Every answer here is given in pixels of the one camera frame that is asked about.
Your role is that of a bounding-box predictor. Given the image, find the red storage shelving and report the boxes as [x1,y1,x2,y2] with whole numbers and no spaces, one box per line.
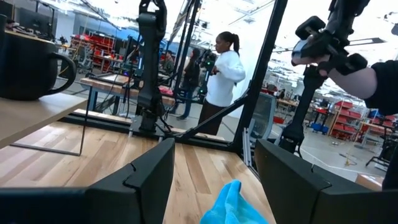
[328,100,363,141]
[70,33,116,73]

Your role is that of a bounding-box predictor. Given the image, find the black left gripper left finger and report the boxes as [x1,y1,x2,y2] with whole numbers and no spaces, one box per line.
[84,138,177,224]

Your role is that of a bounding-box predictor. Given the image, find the person's forearm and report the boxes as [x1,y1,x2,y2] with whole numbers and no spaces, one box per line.
[326,65,379,100]

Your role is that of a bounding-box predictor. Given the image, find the wooden shelf with wire legs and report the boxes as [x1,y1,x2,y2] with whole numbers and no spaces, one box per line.
[0,93,91,157]

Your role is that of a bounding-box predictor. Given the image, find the wooden workbench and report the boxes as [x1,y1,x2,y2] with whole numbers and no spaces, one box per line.
[80,74,177,116]

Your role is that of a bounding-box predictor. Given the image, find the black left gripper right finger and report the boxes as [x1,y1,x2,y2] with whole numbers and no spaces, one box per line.
[254,138,374,224]

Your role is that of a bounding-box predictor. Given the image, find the black monitor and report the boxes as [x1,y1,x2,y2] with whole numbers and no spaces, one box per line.
[15,6,53,34]

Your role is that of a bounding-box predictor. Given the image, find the brown cardboard box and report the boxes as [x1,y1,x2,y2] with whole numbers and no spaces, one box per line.
[354,173,384,192]

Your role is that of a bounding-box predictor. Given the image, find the black camera rig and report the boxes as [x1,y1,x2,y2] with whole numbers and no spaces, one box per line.
[198,49,218,96]

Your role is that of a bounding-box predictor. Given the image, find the blue storage bins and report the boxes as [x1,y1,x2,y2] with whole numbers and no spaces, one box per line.
[310,123,331,134]

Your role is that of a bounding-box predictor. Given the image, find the grey mesh office chair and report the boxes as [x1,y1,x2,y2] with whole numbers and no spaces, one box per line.
[248,92,277,142]

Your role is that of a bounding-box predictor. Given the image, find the blue microfibre cloth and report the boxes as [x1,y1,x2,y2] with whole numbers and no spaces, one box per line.
[199,179,270,224]

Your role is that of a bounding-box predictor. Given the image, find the large black mug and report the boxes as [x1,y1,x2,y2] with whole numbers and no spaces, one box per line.
[0,29,78,101]

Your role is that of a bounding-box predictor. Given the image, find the black metal rig frame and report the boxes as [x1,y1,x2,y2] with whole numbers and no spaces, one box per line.
[58,0,289,153]

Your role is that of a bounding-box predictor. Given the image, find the silver aluminium extrusion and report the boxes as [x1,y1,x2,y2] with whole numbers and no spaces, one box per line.
[241,126,253,167]

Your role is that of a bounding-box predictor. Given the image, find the person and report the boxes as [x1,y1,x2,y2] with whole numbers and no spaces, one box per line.
[161,51,175,75]
[198,30,246,136]
[176,48,201,121]
[363,60,398,190]

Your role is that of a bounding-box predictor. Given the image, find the person's hand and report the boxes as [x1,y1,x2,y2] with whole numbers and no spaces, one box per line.
[291,46,332,77]

